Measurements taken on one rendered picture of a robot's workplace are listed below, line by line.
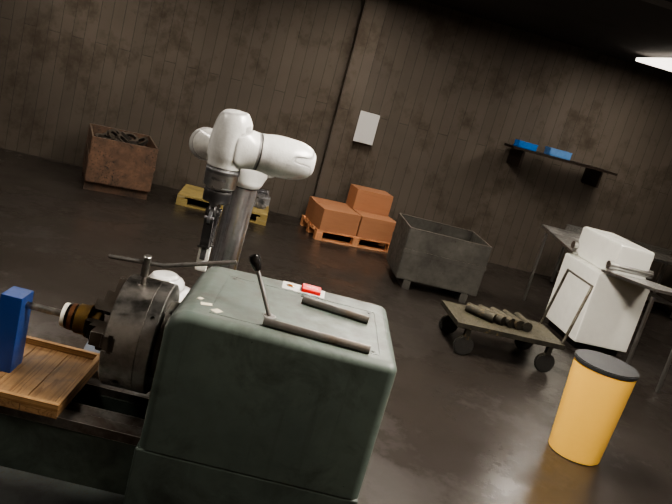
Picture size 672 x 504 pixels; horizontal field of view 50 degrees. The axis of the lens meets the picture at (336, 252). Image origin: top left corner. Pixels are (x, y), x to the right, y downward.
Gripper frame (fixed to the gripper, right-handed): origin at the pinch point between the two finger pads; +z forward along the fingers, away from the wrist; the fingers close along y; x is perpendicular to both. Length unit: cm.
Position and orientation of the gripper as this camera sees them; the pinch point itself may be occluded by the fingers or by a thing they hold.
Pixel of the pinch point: (202, 258)
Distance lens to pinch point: 200.2
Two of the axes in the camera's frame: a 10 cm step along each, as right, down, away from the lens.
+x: 9.7, 2.5, 0.5
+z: -2.6, 9.4, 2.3
